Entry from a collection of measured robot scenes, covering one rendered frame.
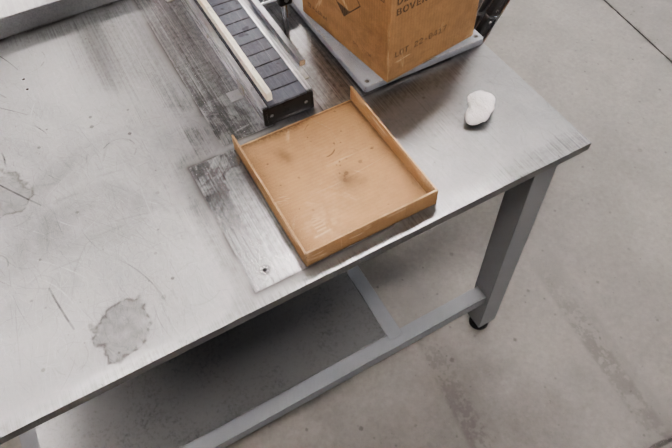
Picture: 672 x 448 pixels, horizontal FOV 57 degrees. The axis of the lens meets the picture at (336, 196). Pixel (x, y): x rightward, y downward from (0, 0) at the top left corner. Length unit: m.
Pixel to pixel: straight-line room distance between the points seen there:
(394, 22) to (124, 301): 0.68
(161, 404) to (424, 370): 0.73
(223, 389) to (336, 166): 0.71
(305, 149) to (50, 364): 0.56
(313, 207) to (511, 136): 0.41
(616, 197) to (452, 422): 0.98
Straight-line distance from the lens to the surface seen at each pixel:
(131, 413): 1.67
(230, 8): 1.45
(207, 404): 1.63
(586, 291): 2.08
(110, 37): 1.53
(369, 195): 1.12
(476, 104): 1.25
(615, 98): 2.65
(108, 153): 1.28
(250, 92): 1.25
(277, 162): 1.17
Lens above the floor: 1.73
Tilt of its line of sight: 53 degrees down
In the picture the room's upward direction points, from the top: 3 degrees counter-clockwise
